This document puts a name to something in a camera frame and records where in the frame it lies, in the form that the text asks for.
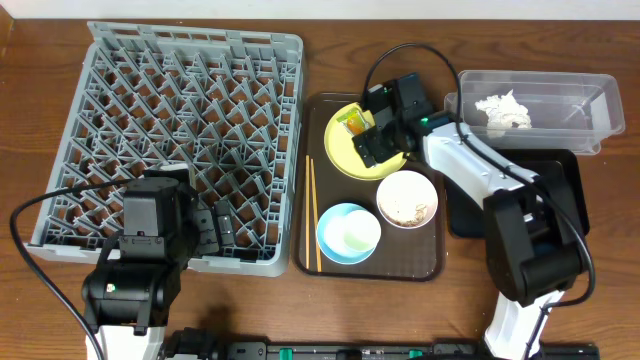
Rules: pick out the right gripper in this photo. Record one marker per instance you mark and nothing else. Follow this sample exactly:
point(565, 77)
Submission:
point(377, 141)

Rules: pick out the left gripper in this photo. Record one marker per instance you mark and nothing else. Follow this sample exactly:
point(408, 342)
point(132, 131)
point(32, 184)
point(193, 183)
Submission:
point(213, 227)

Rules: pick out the green snack wrapper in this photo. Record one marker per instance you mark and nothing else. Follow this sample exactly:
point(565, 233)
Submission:
point(354, 121)

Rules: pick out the pink bowl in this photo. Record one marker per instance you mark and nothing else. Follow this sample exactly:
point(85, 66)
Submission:
point(407, 184)

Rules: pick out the wooden chopstick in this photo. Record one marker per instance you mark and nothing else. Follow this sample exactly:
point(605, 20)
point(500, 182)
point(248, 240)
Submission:
point(307, 212)
point(315, 216)

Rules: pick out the white tissue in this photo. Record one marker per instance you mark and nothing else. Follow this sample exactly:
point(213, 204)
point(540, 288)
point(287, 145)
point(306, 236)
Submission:
point(504, 112)

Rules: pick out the light blue bowl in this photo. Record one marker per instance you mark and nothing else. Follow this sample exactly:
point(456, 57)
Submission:
point(331, 228)

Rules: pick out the white cup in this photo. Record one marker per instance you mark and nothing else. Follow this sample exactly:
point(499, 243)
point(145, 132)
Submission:
point(362, 231)

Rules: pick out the rice food scraps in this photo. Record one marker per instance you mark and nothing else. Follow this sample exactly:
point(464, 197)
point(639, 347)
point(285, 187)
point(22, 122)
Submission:
point(406, 213)

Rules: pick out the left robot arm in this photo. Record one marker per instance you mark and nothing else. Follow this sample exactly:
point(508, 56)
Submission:
point(138, 273)

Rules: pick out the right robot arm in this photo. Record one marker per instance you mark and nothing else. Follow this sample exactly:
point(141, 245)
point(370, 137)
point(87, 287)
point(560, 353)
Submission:
point(535, 243)

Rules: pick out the grey dishwasher rack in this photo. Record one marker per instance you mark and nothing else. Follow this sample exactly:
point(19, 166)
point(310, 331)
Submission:
point(227, 104)

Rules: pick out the black waste tray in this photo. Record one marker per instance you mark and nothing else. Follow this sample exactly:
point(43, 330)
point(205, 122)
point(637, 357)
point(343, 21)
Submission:
point(464, 215)

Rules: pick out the yellow plate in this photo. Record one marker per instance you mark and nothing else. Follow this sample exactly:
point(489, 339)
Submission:
point(343, 155)

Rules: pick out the clear plastic bin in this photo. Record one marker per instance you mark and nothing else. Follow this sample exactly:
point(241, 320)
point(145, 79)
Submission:
point(573, 111)

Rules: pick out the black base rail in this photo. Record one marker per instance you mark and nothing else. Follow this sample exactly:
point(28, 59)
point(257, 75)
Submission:
point(263, 351)

